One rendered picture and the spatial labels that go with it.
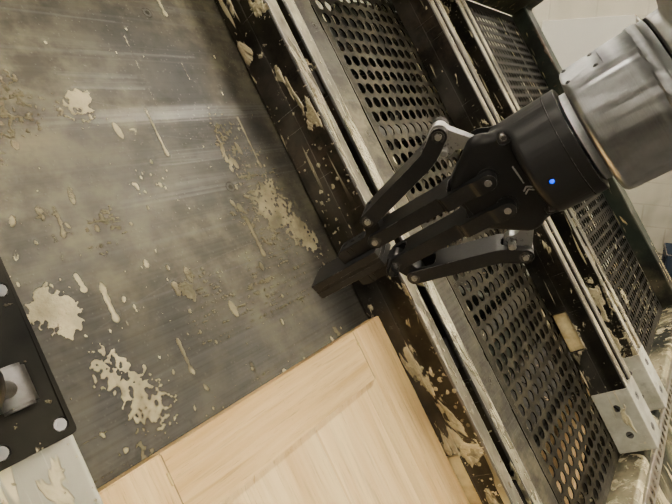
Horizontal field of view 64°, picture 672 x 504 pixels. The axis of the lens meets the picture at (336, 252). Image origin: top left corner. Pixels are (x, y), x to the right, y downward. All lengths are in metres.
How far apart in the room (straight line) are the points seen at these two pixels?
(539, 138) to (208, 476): 0.34
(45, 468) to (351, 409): 0.30
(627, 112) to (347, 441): 0.39
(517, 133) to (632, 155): 0.07
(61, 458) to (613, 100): 0.39
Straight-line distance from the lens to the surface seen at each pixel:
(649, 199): 5.65
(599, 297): 1.30
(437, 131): 0.38
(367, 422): 0.59
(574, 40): 4.26
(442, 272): 0.43
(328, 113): 0.66
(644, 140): 0.36
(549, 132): 0.36
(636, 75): 0.35
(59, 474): 0.39
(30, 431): 0.38
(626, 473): 1.19
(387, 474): 0.61
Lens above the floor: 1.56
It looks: 16 degrees down
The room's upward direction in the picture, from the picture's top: straight up
